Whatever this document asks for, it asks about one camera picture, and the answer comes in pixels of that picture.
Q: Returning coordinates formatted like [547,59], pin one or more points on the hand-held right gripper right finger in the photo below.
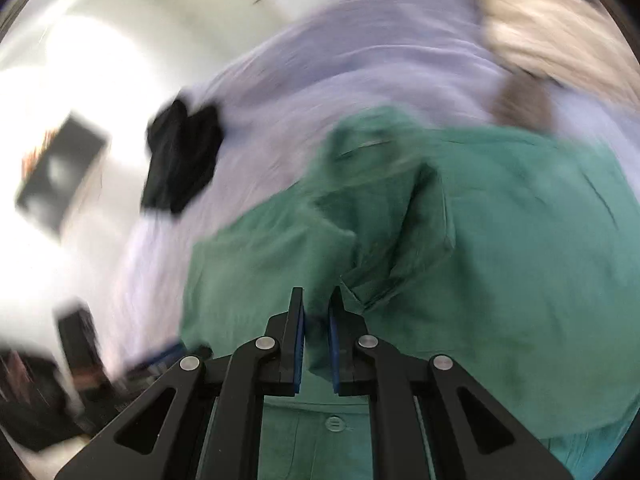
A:
[334,350]

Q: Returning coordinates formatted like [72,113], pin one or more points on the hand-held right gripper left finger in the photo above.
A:
[299,345]

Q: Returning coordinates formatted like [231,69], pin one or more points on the green shirt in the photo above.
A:
[500,260]

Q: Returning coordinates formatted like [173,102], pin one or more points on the black cloth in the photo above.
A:
[182,155]

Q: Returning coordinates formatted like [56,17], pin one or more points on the dark object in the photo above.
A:
[45,395]

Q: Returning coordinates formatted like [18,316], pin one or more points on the lavender embossed blanket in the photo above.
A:
[350,60]

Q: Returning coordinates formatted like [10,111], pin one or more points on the black box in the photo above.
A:
[62,175]

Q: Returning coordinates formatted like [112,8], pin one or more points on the beige striped garment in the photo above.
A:
[540,15]

